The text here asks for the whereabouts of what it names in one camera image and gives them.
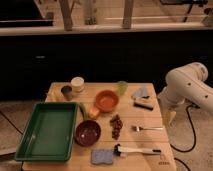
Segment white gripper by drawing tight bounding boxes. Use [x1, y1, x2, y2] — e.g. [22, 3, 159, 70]
[157, 87, 182, 126]

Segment silver metal fork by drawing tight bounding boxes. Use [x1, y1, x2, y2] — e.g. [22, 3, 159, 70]
[131, 126, 163, 132]

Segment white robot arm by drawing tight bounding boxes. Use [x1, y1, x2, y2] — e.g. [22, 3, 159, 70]
[157, 62, 213, 125]

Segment orange bowl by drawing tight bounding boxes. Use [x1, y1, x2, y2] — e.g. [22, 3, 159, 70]
[94, 90, 119, 113]

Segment dark red bowl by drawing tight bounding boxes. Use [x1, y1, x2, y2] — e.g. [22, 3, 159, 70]
[75, 120, 101, 147]

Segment black rectangular block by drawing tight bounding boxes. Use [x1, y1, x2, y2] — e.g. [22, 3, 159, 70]
[133, 102, 154, 111]

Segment grey blue cloth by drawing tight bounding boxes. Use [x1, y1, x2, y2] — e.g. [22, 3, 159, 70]
[132, 87, 149, 99]

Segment wooden table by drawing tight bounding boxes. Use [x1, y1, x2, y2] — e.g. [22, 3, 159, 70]
[22, 83, 177, 171]

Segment bunch of dark grapes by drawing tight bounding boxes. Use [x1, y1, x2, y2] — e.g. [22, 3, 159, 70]
[110, 115, 123, 140]

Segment green plastic cup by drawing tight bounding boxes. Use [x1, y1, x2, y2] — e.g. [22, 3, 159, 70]
[117, 81, 128, 96]

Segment blue sponge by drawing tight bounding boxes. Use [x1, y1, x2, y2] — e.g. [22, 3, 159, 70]
[91, 149, 113, 165]

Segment green vegetable toy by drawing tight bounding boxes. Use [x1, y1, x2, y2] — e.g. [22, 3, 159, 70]
[78, 103, 88, 120]

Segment white cylindrical container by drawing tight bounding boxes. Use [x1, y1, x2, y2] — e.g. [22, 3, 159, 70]
[71, 77, 84, 92]

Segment grey metal cup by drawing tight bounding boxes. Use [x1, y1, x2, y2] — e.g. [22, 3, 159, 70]
[61, 85, 72, 101]

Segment green plastic tray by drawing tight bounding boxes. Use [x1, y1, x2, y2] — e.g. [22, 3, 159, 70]
[15, 102, 78, 162]

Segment black cable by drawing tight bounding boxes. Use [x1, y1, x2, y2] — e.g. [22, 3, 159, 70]
[169, 105, 198, 171]

